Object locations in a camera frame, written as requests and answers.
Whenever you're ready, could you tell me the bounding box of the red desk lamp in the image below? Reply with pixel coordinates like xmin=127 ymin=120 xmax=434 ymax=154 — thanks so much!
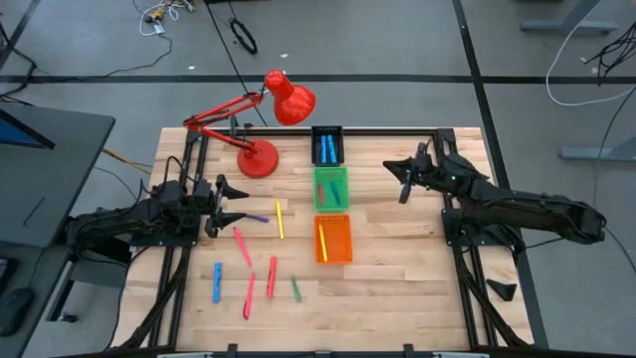
xmin=182 ymin=69 xmax=318 ymax=180

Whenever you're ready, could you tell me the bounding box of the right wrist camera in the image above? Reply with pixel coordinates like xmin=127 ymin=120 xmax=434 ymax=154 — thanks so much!
xmin=415 ymin=140 xmax=435 ymax=173

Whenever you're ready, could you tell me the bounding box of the black computer mouse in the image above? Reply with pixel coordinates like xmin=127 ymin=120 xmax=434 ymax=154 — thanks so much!
xmin=0 ymin=286 xmax=36 ymax=339

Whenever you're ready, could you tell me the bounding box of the black cable coil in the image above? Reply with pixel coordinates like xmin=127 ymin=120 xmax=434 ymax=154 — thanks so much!
xmin=229 ymin=17 xmax=259 ymax=56

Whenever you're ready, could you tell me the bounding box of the black plastic basket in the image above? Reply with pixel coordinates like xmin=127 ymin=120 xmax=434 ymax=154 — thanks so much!
xmin=310 ymin=124 xmax=346 ymax=168

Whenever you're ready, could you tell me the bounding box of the yellow floor cable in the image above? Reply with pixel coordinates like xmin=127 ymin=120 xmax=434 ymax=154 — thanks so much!
xmin=100 ymin=146 xmax=153 ymax=176

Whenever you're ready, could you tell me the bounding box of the orange plastic basket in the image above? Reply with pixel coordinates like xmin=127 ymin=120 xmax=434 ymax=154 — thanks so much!
xmin=313 ymin=213 xmax=355 ymax=265

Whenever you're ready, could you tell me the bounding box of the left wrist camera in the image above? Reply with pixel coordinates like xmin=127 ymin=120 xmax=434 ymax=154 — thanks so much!
xmin=191 ymin=177 xmax=216 ymax=200

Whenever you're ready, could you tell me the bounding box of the thick pink-red marker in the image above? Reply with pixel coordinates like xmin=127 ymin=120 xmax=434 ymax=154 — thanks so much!
xmin=266 ymin=256 xmax=278 ymax=299

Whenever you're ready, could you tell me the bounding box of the monitor with blue screen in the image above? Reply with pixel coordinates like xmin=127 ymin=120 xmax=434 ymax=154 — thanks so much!
xmin=0 ymin=107 xmax=57 ymax=151

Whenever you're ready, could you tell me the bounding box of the white floor cable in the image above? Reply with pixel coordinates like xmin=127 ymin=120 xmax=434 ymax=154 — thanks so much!
xmin=545 ymin=0 xmax=636 ymax=107

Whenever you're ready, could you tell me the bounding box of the black lamp power cable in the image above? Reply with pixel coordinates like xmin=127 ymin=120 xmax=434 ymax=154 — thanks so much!
xmin=205 ymin=0 xmax=269 ymax=128

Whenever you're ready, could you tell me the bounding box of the dark grey desk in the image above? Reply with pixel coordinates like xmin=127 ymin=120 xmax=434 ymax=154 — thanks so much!
xmin=0 ymin=101 xmax=117 ymax=250

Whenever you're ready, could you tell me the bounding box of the white cable bundle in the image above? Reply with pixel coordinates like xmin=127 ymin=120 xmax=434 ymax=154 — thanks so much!
xmin=137 ymin=0 xmax=196 ymax=38

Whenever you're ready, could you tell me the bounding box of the green plastic basket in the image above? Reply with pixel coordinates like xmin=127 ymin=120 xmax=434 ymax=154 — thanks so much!
xmin=312 ymin=166 xmax=351 ymax=214

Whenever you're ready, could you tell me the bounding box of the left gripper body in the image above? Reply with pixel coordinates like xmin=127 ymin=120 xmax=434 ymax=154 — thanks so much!
xmin=194 ymin=174 xmax=221 ymax=223

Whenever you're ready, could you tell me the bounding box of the black cable bundle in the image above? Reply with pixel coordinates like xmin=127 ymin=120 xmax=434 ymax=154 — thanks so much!
xmin=583 ymin=22 xmax=636 ymax=87

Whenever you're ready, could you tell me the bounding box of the black triangular spare part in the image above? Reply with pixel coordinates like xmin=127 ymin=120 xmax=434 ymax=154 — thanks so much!
xmin=485 ymin=277 xmax=519 ymax=303

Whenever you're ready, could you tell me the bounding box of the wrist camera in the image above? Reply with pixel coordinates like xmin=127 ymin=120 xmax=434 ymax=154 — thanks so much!
xmin=415 ymin=140 xmax=435 ymax=173
xmin=191 ymin=177 xmax=216 ymax=200

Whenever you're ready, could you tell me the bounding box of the grey desk foot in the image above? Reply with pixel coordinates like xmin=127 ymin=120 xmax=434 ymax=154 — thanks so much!
xmin=520 ymin=0 xmax=620 ymax=37
xmin=559 ymin=135 xmax=636 ymax=163

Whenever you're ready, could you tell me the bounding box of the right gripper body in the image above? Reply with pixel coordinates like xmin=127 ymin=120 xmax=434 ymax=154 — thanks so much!
xmin=410 ymin=156 xmax=449 ymax=190

